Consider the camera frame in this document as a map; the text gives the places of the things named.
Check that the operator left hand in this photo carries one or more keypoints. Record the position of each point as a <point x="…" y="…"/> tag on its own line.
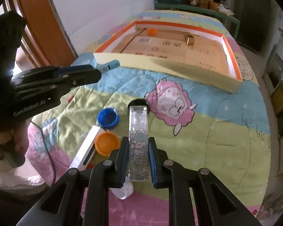
<point x="19" y="134"/>

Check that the orange bottle cap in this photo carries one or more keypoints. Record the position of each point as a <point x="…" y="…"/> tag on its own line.
<point x="106" y="142"/>

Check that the dark green refrigerator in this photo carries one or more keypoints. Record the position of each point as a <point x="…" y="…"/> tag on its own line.
<point x="254" y="18"/>

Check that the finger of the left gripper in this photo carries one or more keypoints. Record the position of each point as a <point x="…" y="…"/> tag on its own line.
<point x="80" y="75"/>

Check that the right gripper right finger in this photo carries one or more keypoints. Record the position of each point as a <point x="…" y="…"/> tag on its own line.
<point x="159" y="174"/>

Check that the colourful cartoon quilt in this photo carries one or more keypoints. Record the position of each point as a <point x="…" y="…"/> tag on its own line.
<point x="227" y="133"/>

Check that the orange cap in tray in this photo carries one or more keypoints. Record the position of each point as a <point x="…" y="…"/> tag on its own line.
<point x="152" y="32"/>

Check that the teal lighter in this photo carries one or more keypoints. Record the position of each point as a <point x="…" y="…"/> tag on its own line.
<point x="108" y="66"/>

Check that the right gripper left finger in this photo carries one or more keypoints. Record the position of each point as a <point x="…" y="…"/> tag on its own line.
<point x="120" y="163"/>

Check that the black bottle cap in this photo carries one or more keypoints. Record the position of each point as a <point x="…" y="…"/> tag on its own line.
<point x="139" y="102"/>

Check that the orange wooden door frame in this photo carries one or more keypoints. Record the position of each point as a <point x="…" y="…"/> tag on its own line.
<point x="44" y="41"/>

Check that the white lighter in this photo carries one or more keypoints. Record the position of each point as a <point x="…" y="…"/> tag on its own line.
<point x="87" y="149"/>

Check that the blue bottle cap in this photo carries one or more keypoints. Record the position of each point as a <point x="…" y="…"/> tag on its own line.
<point x="108" y="118"/>

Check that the green bench table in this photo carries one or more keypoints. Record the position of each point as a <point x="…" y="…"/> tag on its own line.
<point x="207" y="12"/>

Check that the orange rimmed cardboard tray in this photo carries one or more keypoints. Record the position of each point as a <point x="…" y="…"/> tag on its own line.
<point x="210" y="60"/>

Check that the gold lighter box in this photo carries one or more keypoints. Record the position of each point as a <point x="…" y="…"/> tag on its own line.
<point x="190" y="39"/>

